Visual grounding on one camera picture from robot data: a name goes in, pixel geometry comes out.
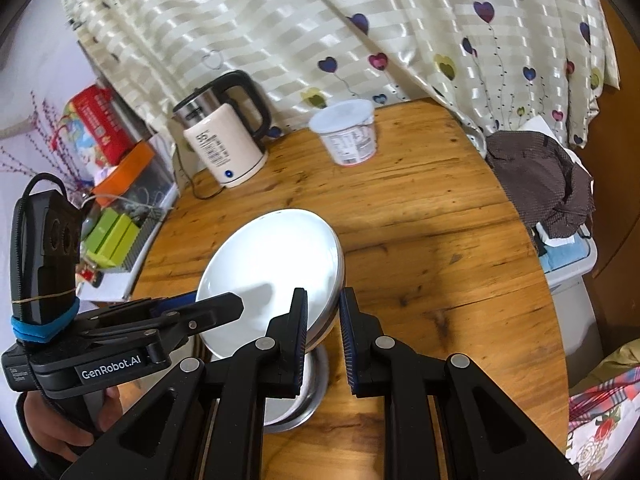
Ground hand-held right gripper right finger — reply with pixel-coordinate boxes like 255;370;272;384
339;286;583;480

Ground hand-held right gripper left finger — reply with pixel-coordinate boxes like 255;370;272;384
60;287;309;480

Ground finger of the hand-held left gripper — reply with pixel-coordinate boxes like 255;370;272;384
80;293;246;363
107;290;201;318

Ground stainless steel bowl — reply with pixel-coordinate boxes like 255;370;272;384
187;332;331;434

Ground white bowl with blue rim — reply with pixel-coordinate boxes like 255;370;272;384
195;208;347;361

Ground person's left hand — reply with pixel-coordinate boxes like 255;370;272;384
17;385;123;466

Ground small red jar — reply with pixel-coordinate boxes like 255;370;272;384
75;260;103;288

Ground grey striped box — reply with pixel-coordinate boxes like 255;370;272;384
82;207;168;273

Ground orange lidded clear box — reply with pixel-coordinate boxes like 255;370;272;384
92;140;178;211

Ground dried purple bud branches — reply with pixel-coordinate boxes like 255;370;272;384
0;90;96;196

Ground red printed box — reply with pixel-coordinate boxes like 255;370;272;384
62;85;138;167

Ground white electric kettle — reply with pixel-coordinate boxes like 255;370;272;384
172;70;273;189

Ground white plastic tub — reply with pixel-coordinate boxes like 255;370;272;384
308;99;378;167

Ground white plastic bin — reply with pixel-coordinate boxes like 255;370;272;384
530;225;598;391

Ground brown dotted cloth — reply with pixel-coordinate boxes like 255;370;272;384
485;130;596;241

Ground floral printed cloth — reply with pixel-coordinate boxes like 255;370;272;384
567;345;640;480

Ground wooden door panel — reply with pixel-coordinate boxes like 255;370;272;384
582;0;640;376

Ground striped curtain with hearts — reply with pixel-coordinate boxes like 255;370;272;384
60;0;621;151

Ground white cable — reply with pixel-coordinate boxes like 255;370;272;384
82;187;166;216

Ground black kettle power cord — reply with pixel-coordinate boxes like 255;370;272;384
172;145;226;201

